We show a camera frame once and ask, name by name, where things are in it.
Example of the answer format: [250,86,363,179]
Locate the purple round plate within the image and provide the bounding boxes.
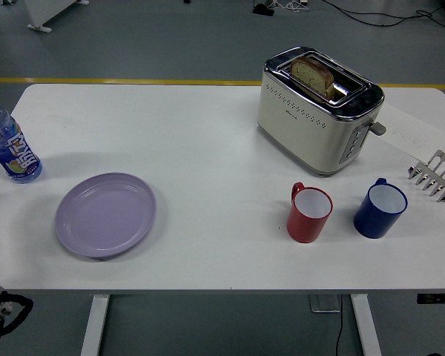
[54,171,158,260]

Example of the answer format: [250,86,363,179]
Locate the blue plastic drink bottle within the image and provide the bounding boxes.
[0,92,44,185]

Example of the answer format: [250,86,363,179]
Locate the white furniture foot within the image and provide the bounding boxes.
[24,0,90,33]

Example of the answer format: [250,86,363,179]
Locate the white table leg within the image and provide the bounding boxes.
[80,294,111,356]
[350,294,383,356]

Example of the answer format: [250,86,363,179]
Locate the cream and chrome toaster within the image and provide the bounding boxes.
[255,46,387,177]

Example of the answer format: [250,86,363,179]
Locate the red mug white inside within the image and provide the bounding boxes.
[286,181,334,244]

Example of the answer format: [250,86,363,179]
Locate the black floor device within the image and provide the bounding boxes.
[252,3,276,17]

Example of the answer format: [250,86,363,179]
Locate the brown bread slice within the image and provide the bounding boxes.
[289,56,335,100]

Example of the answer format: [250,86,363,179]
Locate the grey box under table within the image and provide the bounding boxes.
[309,294,342,314]

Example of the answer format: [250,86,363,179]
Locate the blue mug white inside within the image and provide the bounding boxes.
[352,177,409,240]

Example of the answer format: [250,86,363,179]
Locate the white paper sheet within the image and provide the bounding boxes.
[375,102,445,158]

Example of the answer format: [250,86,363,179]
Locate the silver metal toast rack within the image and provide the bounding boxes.
[407,149,445,204]

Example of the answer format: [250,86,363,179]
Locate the black table control panel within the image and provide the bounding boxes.
[416,293,445,305]

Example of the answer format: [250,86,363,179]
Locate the white wire stand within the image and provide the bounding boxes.
[273,0,309,11]

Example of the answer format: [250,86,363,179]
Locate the black cable under table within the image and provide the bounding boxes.
[334,312,345,356]

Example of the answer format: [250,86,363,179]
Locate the black floor cable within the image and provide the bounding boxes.
[320,0,445,28]

